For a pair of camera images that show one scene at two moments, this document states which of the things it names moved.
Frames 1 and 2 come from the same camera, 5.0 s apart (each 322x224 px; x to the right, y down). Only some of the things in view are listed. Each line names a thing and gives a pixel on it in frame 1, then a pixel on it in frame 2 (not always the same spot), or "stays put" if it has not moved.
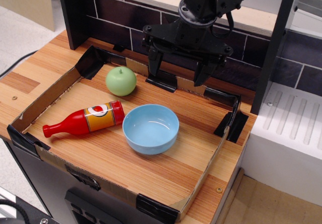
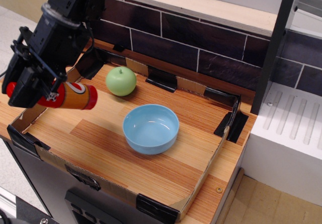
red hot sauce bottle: x=94 y=118 -> x=70 y=95
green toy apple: x=121 y=81 stays put
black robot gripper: x=177 y=35 -> x=54 y=44
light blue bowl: x=152 y=129 stays put
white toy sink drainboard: x=284 y=147 stays put
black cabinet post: x=268 y=67 stays put
